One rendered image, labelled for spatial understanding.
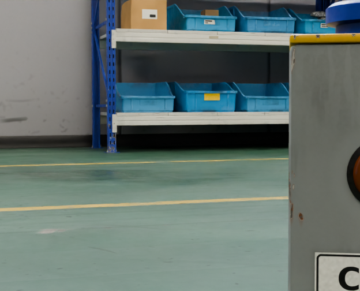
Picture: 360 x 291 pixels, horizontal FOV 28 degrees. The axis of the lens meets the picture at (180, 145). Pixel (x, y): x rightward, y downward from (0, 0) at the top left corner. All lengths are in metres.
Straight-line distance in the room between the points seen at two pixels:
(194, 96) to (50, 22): 1.25
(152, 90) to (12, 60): 1.01
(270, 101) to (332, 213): 4.73
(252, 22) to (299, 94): 4.70
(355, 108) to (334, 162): 0.02
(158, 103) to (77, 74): 0.85
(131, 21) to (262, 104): 1.06
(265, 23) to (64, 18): 1.46
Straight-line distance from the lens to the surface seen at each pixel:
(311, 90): 0.28
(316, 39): 0.28
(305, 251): 0.28
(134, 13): 4.77
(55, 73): 5.35
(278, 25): 5.05
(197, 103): 4.81
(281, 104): 5.05
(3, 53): 5.32
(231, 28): 4.96
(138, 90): 5.21
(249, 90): 5.46
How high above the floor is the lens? 0.29
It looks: 3 degrees down
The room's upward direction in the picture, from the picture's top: straight up
